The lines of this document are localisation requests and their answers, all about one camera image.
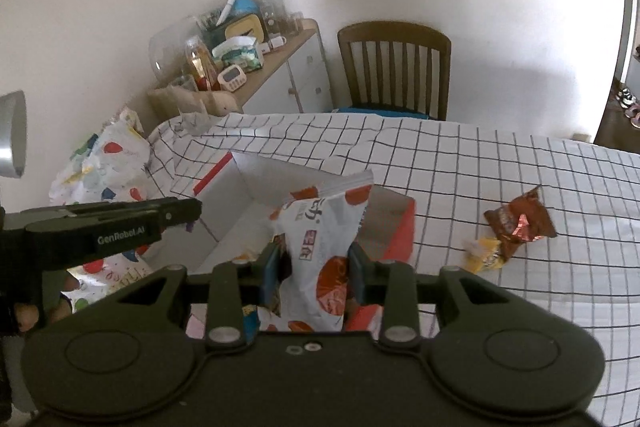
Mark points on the teal and yellow tin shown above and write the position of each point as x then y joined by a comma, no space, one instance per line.
245,27

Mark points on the white sideboard wooden top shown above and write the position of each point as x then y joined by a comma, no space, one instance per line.
300,72

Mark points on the grey metal lamp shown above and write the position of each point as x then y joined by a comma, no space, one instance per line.
10,132

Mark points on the brown wooden chair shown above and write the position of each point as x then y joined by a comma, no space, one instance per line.
395,32

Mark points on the yellow snack packet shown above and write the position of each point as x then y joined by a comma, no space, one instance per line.
487,257

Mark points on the white cardboard box red edges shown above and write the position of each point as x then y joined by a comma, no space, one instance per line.
235,207

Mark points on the glass bottle orange contents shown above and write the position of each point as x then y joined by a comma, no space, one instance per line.
200,59

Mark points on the green tissue pack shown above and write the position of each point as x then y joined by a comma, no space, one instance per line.
240,54

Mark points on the clear glass dome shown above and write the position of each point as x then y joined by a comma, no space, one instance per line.
167,47

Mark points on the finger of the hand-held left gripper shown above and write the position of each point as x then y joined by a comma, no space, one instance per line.
180,211

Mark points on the colourful dotted plastic bag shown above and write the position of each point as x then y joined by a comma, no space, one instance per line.
115,157

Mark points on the person's left hand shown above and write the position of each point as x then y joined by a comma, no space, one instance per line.
27,316

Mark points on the white kitchen timer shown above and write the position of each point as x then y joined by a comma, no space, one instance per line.
232,78

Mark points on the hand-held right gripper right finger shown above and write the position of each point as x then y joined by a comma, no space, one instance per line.
356,274

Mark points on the brown snack packet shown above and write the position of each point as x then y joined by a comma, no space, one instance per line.
520,217

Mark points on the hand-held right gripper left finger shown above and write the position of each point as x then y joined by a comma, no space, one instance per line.
270,274

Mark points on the white snack bag red dots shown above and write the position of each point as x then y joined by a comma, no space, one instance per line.
320,232

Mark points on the blue cookie packet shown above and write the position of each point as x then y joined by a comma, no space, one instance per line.
250,321

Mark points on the group of glass jars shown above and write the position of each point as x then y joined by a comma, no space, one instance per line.
282,19

